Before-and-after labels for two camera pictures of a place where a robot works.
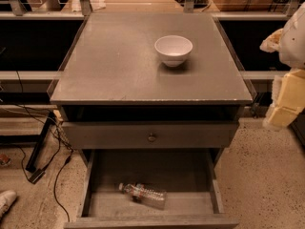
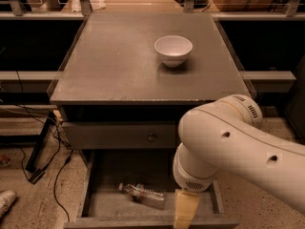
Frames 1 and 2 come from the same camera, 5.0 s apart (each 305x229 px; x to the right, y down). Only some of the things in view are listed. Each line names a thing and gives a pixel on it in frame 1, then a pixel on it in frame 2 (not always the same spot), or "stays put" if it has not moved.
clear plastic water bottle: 156,197 stays put
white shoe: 7,198 stays put
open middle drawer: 151,189 stays put
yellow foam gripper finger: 288,98 → 186,208
